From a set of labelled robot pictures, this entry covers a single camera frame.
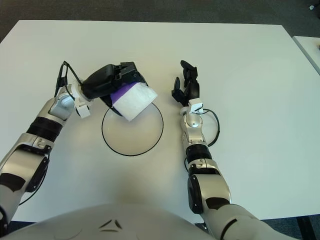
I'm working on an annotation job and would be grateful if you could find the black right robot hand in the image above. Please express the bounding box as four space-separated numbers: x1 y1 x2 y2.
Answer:
171 59 201 107

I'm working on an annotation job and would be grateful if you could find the black table leg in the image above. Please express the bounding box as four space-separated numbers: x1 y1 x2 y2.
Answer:
296 216 315 240

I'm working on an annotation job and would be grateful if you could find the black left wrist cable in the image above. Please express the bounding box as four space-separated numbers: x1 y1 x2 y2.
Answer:
18 60 85 206

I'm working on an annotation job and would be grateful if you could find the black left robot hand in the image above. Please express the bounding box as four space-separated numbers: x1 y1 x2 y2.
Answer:
81 61 148 117

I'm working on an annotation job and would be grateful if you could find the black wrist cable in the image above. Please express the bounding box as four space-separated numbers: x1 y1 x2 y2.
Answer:
18 60 85 206
184 108 221 171

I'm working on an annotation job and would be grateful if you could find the white plate with black rim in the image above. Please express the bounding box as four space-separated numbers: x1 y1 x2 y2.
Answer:
101 101 165 157

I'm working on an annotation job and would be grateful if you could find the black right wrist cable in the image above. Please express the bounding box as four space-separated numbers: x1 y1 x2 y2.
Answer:
184 108 221 171

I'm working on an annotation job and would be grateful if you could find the purple tissue paper pack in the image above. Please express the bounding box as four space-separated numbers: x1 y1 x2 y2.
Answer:
110 81 159 123

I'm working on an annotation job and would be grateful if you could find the grey robot torso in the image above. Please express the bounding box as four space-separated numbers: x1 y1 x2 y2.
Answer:
0 203 213 240

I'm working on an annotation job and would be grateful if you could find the white side table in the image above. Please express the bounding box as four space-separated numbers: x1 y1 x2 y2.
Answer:
292 35 320 75

